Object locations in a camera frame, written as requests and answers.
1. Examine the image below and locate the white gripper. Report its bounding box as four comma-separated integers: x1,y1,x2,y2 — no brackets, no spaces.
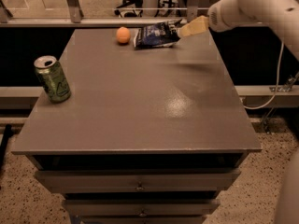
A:
178,0,249,37

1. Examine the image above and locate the blue potato chip bag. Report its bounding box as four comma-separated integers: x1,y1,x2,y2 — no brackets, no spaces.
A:
134,20,180,49

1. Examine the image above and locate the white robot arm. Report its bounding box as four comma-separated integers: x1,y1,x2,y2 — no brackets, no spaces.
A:
178,0,299,224

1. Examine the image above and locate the metal railing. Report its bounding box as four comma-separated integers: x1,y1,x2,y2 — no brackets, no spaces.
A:
0,0,219,27

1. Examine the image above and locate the black office chair base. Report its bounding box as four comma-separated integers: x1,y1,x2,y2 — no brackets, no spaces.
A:
114,0,178,19

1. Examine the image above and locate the orange fruit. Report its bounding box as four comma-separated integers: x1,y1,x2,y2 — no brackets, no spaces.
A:
116,27,131,44

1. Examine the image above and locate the grey drawer cabinet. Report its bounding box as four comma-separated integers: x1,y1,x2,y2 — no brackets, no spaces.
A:
13,29,261,224

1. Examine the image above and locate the green soda can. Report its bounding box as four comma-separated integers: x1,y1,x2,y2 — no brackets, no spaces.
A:
34,55,71,103

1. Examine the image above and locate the upper grey drawer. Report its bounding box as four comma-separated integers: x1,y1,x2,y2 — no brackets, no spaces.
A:
35,169,240,194

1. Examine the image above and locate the grey drawer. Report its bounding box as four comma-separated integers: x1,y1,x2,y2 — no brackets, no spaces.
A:
63,199,220,217
35,169,240,194

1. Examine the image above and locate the lower grey drawer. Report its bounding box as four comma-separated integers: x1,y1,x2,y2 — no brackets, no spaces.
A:
63,199,220,217

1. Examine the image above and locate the black object at left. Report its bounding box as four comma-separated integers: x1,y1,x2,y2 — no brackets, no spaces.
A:
0,124,14,170

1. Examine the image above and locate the white cable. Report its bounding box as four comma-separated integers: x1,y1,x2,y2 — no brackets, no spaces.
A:
243,40,285,110

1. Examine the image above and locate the metal floor bracket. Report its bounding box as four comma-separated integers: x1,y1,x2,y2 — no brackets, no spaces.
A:
262,72,299,133

